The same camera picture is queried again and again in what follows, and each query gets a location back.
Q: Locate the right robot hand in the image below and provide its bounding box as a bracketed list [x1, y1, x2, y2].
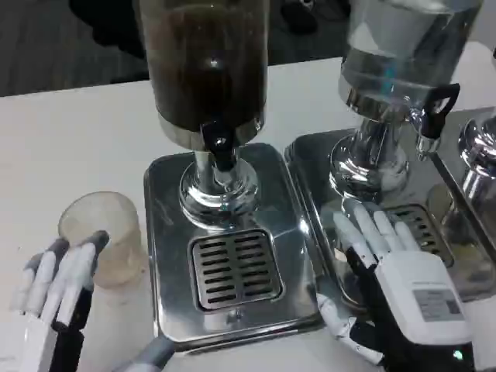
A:
[316, 198, 476, 372]

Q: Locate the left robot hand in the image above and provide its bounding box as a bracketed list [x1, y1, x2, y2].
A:
[0, 229, 176, 372]

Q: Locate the clear ribbed glass cup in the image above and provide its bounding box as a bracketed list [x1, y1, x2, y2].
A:
[57, 191, 146, 288]

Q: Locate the slotted steel tray grid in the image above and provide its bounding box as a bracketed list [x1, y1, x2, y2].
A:
[188, 229, 285, 313]
[387, 204, 455, 268]

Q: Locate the steel drip tray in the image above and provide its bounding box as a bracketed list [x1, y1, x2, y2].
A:
[143, 142, 327, 354]
[429, 107, 496, 253]
[284, 129, 496, 312]

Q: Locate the chrome dispenser foot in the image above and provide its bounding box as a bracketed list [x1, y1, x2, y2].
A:
[457, 113, 496, 203]

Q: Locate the black tap with chrome spout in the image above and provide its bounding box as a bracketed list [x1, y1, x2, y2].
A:
[200, 119, 238, 186]

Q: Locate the dispenser with clear tank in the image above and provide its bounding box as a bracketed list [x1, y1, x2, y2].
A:
[328, 0, 482, 207]

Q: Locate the dispenser with dark drink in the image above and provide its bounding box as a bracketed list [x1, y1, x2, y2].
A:
[137, 0, 269, 233]

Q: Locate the large black background object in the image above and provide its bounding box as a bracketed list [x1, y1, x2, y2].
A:
[68, 0, 147, 60]

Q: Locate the black looped tap handle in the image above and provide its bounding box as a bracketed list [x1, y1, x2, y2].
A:
[415, 82, 461, 162]

